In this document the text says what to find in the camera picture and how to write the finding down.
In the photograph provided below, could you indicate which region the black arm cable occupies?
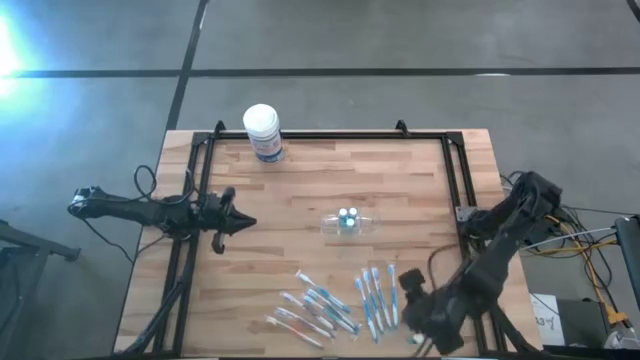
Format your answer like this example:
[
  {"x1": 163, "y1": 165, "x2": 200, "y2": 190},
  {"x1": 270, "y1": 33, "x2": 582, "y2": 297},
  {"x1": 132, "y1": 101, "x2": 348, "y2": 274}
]
[
  {"x1": 133, "y1": 164, "x2": 201, "y2": 206},
  {"x1": 427, "y1": 242, "x2": 464, "y2": 292}
]

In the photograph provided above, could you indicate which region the orange white toothbrush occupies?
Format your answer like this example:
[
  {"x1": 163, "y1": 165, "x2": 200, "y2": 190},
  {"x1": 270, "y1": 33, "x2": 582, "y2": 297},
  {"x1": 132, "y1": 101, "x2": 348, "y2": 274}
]
[{"x1": 264, "y1": 315, "x2": 325, "y2": 349}]

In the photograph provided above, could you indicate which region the white wipes canister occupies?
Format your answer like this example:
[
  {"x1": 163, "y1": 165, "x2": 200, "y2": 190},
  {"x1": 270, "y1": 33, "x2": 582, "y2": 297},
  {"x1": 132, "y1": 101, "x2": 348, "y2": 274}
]
[{"x1": 242, "y1": 102, "x2": 285, "y2": 164}]

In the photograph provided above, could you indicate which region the dark grey box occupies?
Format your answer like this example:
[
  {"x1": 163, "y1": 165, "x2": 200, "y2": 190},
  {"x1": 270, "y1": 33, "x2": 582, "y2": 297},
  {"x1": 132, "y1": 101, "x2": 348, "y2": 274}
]
[{"x1": 557, "y1": 298, "x2": 612, "y2": 349}]

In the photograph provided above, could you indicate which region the black aluminium table frame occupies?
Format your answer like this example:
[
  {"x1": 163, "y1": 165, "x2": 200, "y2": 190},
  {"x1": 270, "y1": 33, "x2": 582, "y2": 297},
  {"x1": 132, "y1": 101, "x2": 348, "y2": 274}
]
[{"x1": 118, "y1": 119, "x2": 546, "y2": 359}]

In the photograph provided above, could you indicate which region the white cable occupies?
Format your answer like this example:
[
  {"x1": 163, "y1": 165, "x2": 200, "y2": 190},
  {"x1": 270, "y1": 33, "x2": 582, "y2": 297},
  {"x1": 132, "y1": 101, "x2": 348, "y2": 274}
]
[{"x1": 519, "y1": 227, "x2": 617, "y2": 251}]

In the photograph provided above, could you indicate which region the black equipment stand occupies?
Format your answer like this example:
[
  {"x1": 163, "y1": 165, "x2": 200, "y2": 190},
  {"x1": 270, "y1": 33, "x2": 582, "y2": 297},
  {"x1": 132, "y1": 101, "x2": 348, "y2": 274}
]
[{"x1": 614, "y1": 214, "x2": 640, "y2": 311}]

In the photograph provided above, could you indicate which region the black side table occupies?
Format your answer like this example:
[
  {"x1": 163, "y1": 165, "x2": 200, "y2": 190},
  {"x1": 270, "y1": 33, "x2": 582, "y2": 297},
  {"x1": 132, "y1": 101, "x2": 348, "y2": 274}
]
[{"x1": 0, "y1": 219, "x2": 81, "y2": 360}]

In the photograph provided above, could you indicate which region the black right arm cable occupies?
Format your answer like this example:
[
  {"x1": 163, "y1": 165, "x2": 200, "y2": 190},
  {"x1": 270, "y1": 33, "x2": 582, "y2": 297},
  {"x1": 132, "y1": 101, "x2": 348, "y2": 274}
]
[{"x1": 427, "y1": 242, "x2": 464, "y2": 292}]

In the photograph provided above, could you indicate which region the yellow cable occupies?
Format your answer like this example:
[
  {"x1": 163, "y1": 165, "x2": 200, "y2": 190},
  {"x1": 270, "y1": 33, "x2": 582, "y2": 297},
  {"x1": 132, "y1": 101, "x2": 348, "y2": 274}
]
[{"x1": 547, "y1": 214, "x2": 626, "y2": 324}]

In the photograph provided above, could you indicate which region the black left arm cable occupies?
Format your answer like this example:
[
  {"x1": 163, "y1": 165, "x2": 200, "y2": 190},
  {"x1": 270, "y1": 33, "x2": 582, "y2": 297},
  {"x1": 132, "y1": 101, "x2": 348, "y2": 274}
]
[{"x1": 133, "y1": 164, "x2": 201, "y2": 206}]

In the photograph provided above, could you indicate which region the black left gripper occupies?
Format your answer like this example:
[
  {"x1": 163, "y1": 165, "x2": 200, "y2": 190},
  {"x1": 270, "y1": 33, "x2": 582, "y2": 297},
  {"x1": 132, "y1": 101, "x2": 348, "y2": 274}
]
[{"x1": 197, "y1": 186, "x2": 258, "y2": 255}]

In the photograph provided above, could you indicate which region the clear acrylic organizer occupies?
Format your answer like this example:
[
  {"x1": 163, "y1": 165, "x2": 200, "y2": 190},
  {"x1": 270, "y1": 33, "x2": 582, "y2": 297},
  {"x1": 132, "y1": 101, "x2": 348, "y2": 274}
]
[{"x1": 319, "y1": 212, "x2": 382, "y2": 246}]

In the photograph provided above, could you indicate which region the thin black base cable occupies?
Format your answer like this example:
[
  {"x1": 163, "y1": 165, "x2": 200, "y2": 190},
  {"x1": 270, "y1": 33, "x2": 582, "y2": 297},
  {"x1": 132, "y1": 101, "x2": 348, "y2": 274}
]
[{"x1": 82, "y1": 217, "x2": 169, "y2": 264}]

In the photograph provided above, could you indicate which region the purple white toothbrush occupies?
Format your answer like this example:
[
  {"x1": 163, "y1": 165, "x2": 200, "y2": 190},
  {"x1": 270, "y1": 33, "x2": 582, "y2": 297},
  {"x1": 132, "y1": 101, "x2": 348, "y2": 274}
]
[
  {"x1": 272, "y1": 307, "x2": 336, "y2": 341},
  {"x1": 278, "y1": 291, "x2": 336, "y2": 331}
]

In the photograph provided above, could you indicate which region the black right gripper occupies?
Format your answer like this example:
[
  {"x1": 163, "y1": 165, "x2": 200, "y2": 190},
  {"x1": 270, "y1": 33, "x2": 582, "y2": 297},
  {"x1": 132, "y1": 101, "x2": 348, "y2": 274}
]
[{"x1": 398, "y1": 268, "x2": 466, "y2": 358}]

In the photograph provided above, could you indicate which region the white paper sheet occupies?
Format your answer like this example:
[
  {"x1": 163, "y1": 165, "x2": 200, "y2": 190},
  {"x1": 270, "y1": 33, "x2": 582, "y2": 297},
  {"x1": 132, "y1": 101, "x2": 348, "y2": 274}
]
[{"x1": 528, "y1": 292, "x2": 566, "y2": 347}]

